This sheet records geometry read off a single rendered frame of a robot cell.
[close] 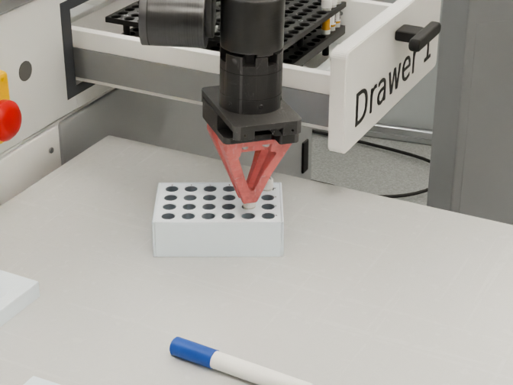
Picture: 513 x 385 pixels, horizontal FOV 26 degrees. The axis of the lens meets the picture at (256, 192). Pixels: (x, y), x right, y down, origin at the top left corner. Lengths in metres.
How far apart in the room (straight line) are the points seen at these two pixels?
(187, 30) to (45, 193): 0.30
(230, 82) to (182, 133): 0.54
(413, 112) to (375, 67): 1.96
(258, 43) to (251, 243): 0.20
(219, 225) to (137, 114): 0.40
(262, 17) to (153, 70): 0.28
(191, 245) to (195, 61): 0.23
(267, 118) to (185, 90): 0.23
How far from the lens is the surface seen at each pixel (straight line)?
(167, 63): 1.21
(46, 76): 1.24
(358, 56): 1.12
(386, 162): 3.02
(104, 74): 1.26
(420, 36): 1.19
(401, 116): 3.14
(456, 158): 2.28
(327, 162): 3.01
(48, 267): 1.06
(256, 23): 0.97
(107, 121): 1.36
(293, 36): 1.22
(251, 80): 0.99
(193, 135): 1.56
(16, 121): 1.09
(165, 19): 0.98
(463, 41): 2.19
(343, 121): 1.11
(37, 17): 1.22
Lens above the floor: 1.30
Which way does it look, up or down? 27 degrees down
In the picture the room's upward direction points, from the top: straight up
